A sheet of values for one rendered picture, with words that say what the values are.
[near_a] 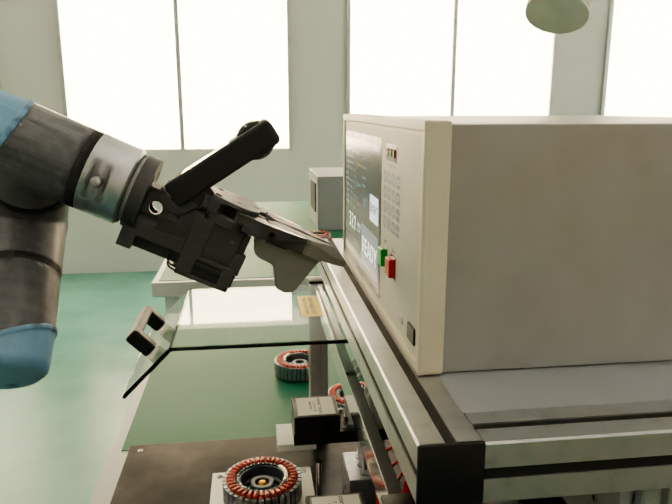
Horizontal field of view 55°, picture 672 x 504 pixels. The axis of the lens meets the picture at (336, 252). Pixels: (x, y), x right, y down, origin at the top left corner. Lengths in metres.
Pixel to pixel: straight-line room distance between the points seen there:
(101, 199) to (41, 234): 0.09
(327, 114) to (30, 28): 2.32
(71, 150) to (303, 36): 4.79
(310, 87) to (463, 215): 4.84
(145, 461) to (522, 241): 0.78
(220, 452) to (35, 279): 0.57
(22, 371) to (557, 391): 0.45
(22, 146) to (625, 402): 0.53
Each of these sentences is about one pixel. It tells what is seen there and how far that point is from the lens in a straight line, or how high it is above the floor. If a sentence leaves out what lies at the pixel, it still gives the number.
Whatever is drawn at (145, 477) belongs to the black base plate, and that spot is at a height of 0.77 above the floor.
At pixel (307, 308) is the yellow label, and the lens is 0.87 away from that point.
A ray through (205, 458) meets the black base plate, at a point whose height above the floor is 0.77.
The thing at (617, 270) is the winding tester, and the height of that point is 1.20.
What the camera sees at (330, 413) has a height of 0.92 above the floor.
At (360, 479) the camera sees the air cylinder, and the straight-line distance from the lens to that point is 0.95.
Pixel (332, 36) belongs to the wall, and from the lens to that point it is 5.37.
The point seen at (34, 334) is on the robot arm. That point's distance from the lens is 0.63.
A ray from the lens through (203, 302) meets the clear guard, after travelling 0.91.
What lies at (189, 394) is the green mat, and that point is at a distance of 1.39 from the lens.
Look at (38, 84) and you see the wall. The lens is 5.54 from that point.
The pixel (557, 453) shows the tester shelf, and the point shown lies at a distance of 0.47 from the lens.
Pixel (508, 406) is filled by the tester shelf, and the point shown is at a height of 1.11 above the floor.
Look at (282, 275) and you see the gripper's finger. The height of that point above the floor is 1.17.
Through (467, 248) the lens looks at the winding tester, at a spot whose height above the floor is 1.22.
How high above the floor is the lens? 1.33
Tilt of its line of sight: 13 degrees down
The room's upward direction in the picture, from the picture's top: straight up
